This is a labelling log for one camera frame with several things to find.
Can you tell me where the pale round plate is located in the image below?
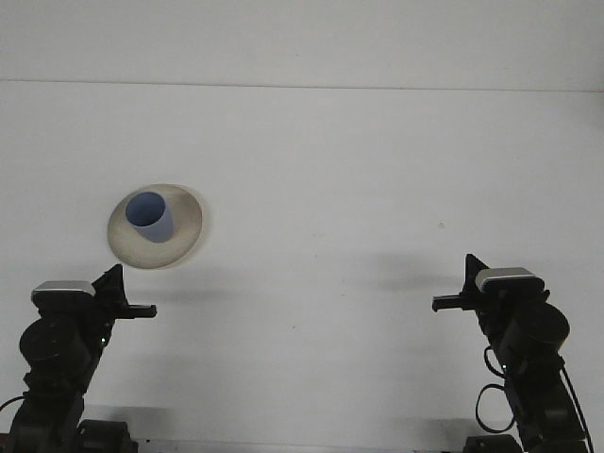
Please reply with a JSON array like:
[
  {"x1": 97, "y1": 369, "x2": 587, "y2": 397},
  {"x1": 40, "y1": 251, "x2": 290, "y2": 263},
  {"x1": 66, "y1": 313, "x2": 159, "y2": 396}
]
[{"x1": 107, "y1": 182, "x2": 204, "y2": 271}]

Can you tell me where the pale blue cup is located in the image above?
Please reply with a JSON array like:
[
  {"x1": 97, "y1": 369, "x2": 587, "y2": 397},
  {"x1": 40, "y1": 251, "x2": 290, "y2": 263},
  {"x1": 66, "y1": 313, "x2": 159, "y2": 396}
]
[{"x1": 125, "y1": 191, "x2": 176, "y2": 244}]

